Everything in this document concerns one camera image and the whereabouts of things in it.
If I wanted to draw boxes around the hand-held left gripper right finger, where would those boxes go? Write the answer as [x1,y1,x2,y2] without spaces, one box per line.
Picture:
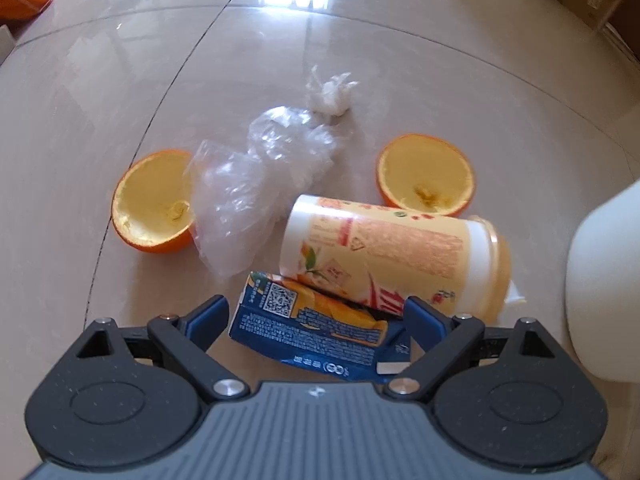
[384,296,557,403]

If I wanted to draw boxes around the crumpled white tissue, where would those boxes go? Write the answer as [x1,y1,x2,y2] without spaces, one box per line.
[305,65,360,120]

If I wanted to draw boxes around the white plastic trash bin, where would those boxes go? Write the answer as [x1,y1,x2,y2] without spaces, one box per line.
[565,177,640,383]

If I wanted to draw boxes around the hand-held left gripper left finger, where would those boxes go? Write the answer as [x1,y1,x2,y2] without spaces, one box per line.
[75,294,251,403]

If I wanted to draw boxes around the yellow drink cup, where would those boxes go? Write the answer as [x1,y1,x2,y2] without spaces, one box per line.
[279,194,513,320]

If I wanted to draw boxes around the blue juice carton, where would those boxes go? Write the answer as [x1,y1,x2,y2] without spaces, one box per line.
[227,271,413,383]

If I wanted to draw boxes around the clear plastic bag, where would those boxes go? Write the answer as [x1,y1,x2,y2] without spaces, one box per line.
[190,105,341,281]

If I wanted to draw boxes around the hollow orange peel half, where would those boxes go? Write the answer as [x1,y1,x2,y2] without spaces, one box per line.
[111,149,197,253]
[376,133,476,218]

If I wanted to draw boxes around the white cabinet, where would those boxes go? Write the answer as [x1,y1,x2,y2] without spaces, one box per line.
[0,22,18,61]

